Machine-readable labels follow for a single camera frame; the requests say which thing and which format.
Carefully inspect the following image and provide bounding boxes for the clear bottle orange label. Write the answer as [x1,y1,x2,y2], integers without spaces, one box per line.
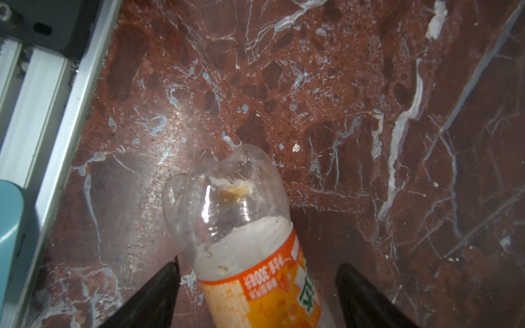
[162,144,335,327]

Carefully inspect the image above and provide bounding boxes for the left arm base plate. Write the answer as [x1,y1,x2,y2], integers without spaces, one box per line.
[1,0,101,60]

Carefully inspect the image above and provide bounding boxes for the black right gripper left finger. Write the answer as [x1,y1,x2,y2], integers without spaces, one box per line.
[101,258,180,327]

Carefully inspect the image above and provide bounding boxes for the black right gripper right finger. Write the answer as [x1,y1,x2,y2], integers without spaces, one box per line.
[336,263,417,328]

